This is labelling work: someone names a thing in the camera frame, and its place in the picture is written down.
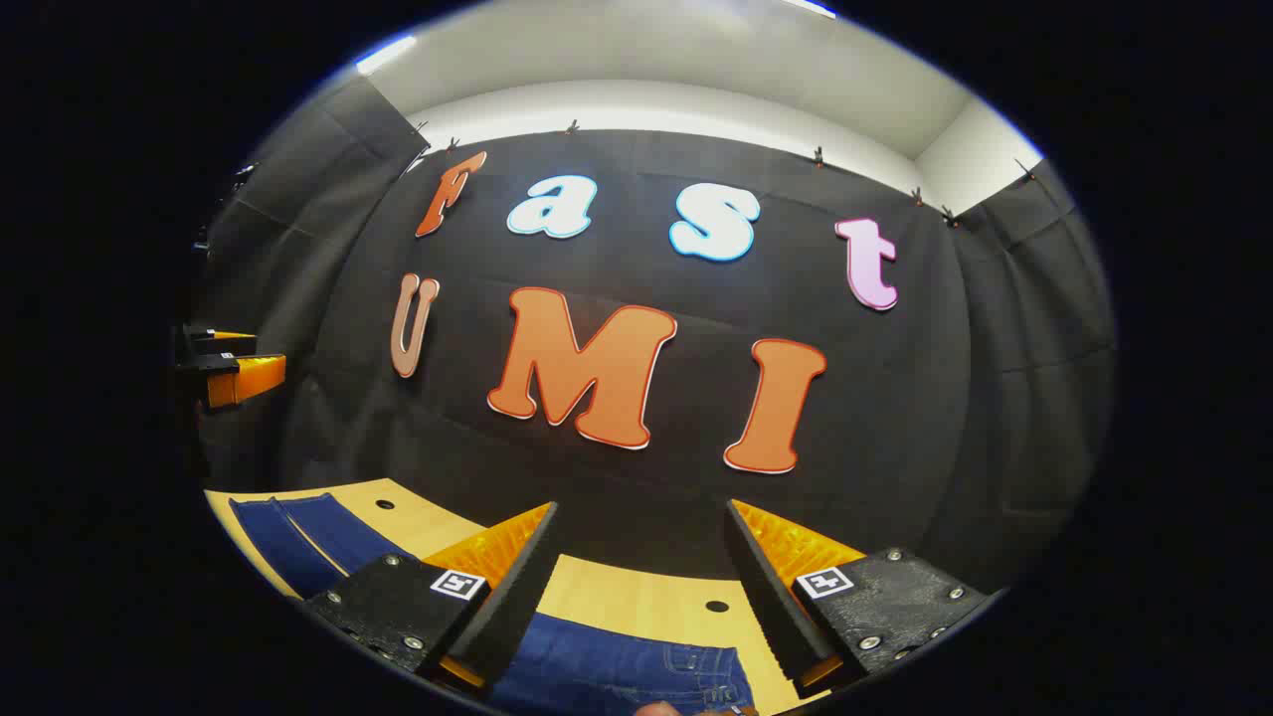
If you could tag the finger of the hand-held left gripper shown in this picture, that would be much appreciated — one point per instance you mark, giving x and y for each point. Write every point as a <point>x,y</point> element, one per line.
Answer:
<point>249,376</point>
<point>224,344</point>

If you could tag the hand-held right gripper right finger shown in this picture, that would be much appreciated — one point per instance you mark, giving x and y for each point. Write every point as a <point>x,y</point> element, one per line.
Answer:
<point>766,597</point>

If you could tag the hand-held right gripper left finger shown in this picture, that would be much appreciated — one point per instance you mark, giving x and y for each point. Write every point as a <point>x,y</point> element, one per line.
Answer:
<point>517,587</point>

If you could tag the blue denim jeans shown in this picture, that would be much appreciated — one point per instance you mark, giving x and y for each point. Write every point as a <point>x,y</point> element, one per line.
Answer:
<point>597,666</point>

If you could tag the black backdrop cloth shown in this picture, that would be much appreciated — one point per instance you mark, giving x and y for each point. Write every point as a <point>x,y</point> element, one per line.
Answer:
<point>636,268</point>

